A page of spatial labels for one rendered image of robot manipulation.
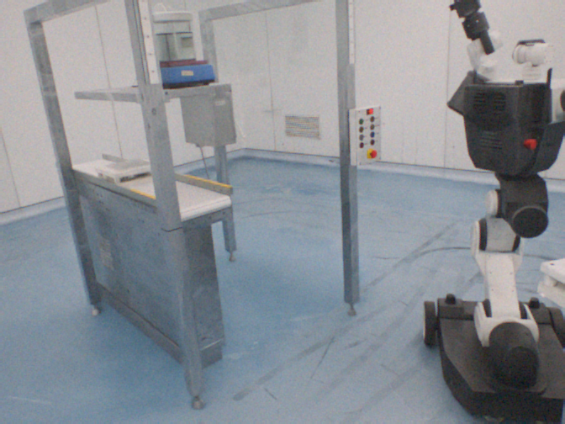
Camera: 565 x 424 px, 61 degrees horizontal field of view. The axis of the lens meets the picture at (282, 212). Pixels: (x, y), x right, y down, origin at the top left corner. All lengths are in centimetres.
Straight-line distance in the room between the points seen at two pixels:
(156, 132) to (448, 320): 148
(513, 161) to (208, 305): 135
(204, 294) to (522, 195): 132
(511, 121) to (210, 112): 103
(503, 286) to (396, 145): 355
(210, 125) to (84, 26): 387
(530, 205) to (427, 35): 371
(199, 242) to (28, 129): 347
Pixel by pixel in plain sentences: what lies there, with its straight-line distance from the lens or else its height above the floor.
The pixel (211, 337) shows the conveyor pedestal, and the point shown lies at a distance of 227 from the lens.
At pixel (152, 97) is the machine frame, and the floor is 124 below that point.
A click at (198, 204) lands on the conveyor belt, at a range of 189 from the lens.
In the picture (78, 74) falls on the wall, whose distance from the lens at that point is 552.
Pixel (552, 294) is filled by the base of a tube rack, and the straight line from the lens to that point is 116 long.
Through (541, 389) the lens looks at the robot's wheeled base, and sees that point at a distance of 197.
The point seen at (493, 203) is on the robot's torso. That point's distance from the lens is 186.
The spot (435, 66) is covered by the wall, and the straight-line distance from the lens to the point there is 523.
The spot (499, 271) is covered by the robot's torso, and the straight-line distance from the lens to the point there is 217.
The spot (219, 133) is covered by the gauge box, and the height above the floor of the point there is 108.
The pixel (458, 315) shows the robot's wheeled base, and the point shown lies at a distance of 233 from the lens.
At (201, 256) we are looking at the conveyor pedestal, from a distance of 209.
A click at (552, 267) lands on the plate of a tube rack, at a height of 89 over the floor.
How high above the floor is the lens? 135
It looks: 18 degrees down
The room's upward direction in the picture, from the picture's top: 4 degrees counter-clockwise
